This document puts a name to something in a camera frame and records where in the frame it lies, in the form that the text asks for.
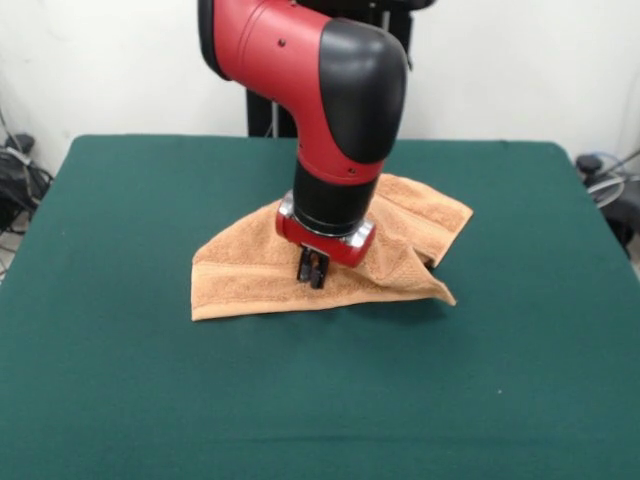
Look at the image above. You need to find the black robot pedestal frame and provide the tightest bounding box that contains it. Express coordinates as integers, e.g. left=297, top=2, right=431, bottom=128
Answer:
left=244, top=0, right=436, bottom=140

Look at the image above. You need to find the dark green table cloth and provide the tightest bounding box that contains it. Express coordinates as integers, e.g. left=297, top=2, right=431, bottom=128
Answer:
left=0, top=133, right=640, bottom=480

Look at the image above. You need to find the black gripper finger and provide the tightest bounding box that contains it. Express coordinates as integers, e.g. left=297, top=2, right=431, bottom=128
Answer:
left=308, top=253, right=330, bottom=290
left=295, top=245, right=316, bottom=284

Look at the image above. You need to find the black cable bundle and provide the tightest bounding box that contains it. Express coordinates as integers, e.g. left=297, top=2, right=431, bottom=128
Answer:
left=0, top=148, right=55, bottom=236

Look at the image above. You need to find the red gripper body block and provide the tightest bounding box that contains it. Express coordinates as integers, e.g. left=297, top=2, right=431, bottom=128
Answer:
left=274, top=190, right=377, bottom=270

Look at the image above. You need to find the orange terry towel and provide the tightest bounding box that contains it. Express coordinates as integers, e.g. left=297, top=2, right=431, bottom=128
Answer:
left=191, top=173, right=475, bottom=322

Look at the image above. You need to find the black equipment block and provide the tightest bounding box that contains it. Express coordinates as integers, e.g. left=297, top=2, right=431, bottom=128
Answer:
left=597, top=187, right=640, bottom=261

